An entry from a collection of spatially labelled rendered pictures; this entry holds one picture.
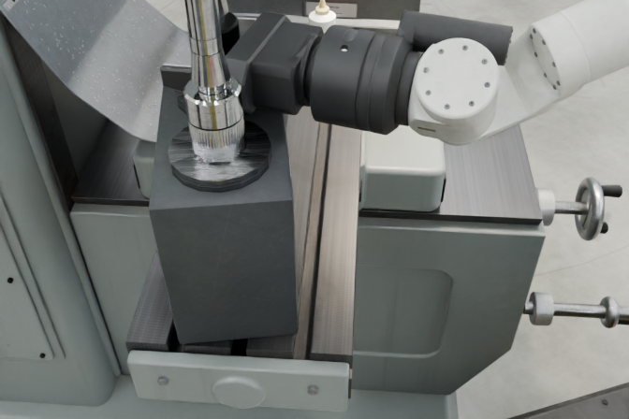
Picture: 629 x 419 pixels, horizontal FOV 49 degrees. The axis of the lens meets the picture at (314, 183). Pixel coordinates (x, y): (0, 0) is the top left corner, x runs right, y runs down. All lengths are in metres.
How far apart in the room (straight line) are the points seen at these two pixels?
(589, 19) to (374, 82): 0.18
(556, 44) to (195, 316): 0.40
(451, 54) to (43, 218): 0.81
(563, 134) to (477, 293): 1.39
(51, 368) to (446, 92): 1.12
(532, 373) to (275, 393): 1.18
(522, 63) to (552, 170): 1.76
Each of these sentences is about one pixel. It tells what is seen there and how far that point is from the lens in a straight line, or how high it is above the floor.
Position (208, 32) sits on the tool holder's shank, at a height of 1.22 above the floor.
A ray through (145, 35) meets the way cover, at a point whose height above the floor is 0.89.
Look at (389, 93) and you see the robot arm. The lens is 0.58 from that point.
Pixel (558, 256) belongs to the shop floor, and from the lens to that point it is 2.12.
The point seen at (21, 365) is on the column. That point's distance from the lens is 1.52.
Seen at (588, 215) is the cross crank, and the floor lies 0.60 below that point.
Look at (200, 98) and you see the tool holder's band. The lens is 0.56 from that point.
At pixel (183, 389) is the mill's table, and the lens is 0.75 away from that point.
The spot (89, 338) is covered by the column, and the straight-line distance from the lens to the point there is 1.42.
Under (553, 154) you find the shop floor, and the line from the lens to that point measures 2.47.
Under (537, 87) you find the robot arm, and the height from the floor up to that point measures 1.14.
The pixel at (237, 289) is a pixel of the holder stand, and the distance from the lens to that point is 0.65.
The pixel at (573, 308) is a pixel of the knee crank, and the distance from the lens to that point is 1.33.
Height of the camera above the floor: 1.48
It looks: 42 degrees down
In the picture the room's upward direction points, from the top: 1 degrees counter-clockwise
